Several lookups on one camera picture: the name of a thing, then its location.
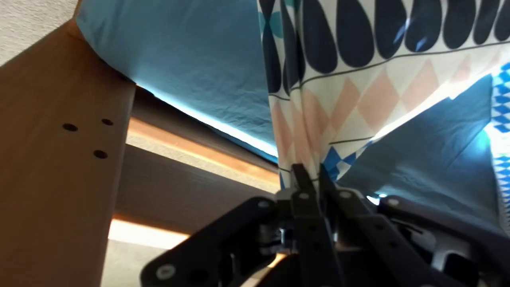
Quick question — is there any wooden bunk bed frame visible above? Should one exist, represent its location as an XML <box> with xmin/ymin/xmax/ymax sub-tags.
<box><xmin>0</xmin><ymin>18</ymin><xmax>284</xmax><ymax>287</ymax></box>

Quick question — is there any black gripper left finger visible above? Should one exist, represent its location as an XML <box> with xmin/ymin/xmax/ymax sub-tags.
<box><xmin>139</xmin><ymin>163</ymin><xmax>342</xmax><ymax>287</ymax></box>

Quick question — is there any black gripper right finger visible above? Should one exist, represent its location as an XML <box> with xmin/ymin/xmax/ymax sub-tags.
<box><xmin>318</xmin><ymin>163</ymin><xmax>510</xmax><ymax>287</ymax></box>

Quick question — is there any blue patterned blanket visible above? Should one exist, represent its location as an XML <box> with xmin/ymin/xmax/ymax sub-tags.
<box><xmin>257</xmin><ymin>0</ymin><xmax>510</xmax><ymax>241</ymax></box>

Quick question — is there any teal bed sheet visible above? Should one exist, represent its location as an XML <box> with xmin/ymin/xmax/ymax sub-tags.
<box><xmin>76</xmin><ymin>0</ymin><xmax>510</xmax><ymax>237</ymax></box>

